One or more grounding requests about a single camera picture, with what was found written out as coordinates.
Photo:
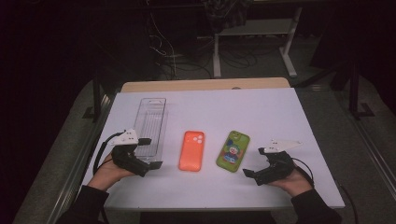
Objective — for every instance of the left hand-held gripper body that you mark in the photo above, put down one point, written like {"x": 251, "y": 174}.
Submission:
{"x": 124, "y": 157}

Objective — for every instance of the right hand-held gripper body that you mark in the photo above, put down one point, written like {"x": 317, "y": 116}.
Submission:
{"x": 278, "y": 168}

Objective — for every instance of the clear plastic rack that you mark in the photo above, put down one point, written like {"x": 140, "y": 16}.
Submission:
{"x": 151, "y": 121}

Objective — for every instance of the green cartoon phone case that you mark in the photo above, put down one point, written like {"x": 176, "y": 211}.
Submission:
{"x": 233, "y": 151}

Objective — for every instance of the orange phone case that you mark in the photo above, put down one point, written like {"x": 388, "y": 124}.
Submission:
{"x": 191, "y": 152}

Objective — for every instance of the person's right hand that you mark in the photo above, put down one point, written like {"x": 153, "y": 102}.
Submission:
{"x": 295, "y": 183}

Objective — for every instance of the person's left hand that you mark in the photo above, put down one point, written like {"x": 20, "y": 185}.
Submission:
{"x": 106, "y": 174}

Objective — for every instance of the black metal stand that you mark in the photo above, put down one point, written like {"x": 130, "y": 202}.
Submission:
{"x": 97, "y": 99}
{"x": 354, "y": 93}

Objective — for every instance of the dark checked cloth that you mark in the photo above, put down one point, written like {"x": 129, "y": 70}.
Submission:
{"x": 227, "y": 14}

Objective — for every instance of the metal floor rail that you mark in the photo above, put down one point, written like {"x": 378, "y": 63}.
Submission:
{"x": 76, "y": 174}
{"x": 373, "y": 146}

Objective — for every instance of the white desk frame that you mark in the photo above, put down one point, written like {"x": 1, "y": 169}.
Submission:
{"x": 258, "y": 26}

